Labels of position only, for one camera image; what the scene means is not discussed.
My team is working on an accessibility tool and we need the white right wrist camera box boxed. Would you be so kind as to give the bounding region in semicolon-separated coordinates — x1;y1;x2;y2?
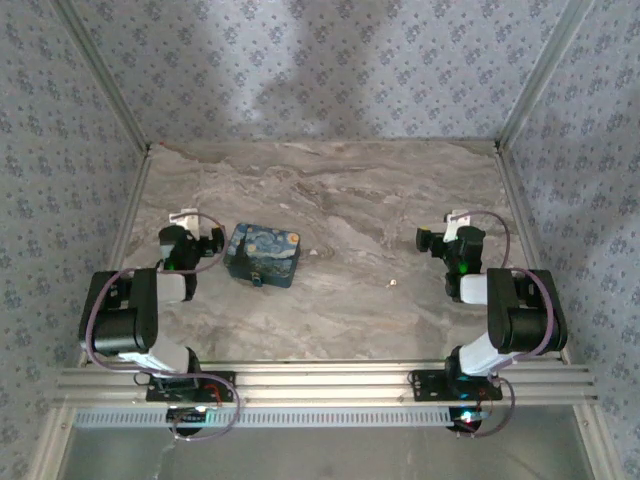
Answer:
443;209;474;243

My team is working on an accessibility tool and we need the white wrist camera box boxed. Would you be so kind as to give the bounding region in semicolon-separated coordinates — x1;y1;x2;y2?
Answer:
443;209;474;243
168;208;202;232

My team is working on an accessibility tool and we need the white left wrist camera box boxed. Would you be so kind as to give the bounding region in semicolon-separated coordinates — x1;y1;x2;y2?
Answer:
168;208;202;232

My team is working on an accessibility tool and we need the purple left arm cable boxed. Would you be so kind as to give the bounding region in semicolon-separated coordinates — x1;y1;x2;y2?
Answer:
83;211;230;372

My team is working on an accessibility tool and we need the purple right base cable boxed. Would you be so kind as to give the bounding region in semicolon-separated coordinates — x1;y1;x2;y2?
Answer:
455;375;517;439

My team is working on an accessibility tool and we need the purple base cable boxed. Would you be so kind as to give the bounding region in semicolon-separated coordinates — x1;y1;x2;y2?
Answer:
455;375;517;439
168;372;242;442

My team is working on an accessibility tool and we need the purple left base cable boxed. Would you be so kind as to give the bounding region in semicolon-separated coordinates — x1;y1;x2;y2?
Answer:
168;372;242;442

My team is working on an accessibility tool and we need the wide aluminium mounting rail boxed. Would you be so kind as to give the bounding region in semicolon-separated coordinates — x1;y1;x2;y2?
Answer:
53;358;599;407

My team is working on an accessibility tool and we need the grey slotted cable duct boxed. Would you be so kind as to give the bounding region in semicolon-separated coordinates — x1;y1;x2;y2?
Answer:
72;404;454;431

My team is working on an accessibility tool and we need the aluminium frame post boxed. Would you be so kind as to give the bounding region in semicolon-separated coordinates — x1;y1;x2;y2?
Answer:
495;0;597;151
51;0;153;154

